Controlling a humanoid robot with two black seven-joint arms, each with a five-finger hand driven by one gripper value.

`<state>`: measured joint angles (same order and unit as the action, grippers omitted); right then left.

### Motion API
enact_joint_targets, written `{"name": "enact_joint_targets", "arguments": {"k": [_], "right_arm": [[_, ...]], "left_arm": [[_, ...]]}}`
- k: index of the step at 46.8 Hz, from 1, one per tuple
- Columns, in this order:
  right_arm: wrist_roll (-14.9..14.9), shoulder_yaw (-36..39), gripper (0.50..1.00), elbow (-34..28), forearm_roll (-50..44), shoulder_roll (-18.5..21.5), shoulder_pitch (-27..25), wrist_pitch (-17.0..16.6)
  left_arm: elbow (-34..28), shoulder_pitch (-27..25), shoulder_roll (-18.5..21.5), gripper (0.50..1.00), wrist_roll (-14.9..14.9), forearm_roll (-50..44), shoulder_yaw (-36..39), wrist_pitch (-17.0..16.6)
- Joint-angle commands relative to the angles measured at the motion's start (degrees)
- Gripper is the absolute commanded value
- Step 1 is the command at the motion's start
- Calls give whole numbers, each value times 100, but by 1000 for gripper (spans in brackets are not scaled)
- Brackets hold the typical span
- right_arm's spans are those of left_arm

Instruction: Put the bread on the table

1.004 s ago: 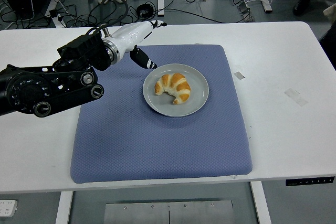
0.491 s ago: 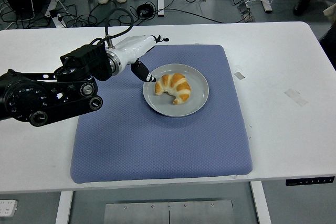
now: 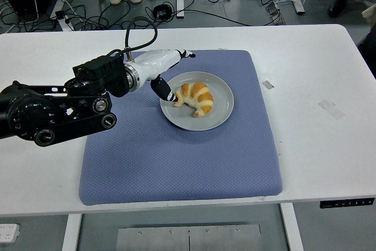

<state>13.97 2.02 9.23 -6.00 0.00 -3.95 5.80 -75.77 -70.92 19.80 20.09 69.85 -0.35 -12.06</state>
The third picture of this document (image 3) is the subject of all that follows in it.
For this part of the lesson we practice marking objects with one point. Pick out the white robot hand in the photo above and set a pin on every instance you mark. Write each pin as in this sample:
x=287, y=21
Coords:
x=155, y=61

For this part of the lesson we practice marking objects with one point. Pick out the orange croissant bread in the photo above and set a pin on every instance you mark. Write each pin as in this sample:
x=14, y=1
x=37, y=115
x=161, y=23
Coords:
x=202, y=98

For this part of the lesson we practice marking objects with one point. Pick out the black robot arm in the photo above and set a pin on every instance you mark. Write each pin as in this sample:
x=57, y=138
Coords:
x=97, y=71

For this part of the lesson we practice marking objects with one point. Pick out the round grey plate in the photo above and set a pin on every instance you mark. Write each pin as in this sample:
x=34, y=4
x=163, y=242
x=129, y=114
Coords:
x=223, y=98

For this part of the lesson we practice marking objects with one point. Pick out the blue quilted mat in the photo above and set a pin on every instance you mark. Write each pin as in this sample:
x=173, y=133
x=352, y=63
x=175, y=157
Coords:
x=132, y=160

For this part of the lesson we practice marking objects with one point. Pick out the small grey tape strip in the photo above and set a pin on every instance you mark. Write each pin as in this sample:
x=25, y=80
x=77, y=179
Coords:
x=268, y=84

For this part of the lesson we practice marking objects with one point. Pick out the grey foot pedal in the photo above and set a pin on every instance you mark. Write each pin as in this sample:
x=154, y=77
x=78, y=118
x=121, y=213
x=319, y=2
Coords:
x=275, y=13

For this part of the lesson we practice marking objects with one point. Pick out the grey metal plate with screws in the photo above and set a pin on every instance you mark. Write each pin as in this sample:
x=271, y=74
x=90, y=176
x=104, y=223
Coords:
x=188, y=237

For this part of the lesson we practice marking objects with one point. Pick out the large translucent tape strip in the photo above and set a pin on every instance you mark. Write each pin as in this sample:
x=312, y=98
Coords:
x=331, y=109

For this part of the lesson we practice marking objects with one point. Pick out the white table leg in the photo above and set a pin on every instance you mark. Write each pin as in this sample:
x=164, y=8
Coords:
x=70, y=233
x=293, y=230

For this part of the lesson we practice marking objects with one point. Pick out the black chair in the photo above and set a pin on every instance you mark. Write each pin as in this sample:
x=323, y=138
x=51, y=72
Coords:
x=370, y=54

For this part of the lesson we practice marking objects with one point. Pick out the beige bag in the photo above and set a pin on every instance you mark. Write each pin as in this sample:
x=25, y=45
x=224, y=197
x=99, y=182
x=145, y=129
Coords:
x=370, y=16

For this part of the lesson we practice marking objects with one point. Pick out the white power strip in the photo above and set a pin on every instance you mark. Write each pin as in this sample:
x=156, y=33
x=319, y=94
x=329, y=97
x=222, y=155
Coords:
x=8, y=232

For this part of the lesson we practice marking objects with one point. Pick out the black table control panel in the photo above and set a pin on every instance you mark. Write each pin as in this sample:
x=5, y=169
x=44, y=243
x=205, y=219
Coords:
x=346, y=203

